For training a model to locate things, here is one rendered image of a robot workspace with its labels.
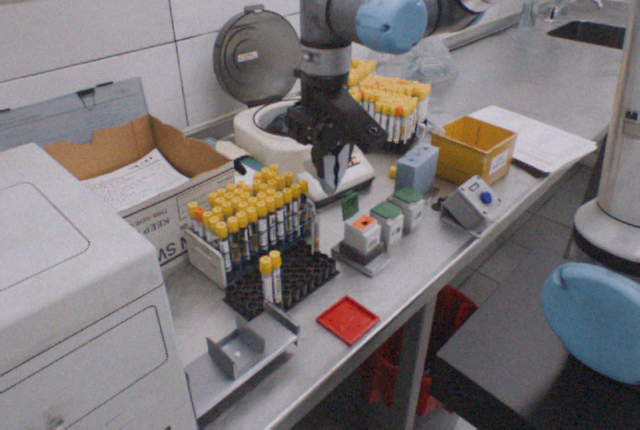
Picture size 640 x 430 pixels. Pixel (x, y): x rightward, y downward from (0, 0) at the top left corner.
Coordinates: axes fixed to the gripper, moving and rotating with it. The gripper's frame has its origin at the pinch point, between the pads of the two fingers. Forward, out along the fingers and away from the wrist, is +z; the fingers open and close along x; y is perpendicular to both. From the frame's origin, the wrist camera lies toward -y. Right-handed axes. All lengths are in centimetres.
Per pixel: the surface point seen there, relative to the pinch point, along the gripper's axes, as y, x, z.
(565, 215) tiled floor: 2, -180, 99
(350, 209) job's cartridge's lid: -3.8, 0.1, 2.2
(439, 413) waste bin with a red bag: -17, -24, 71
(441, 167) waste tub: -2.0, -32.8, 8.5
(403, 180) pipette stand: -2.5, -17.4, 4.8
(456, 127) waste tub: 0.8, -42.4, 3.2
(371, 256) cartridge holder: -9.2, 0.6, 8.8
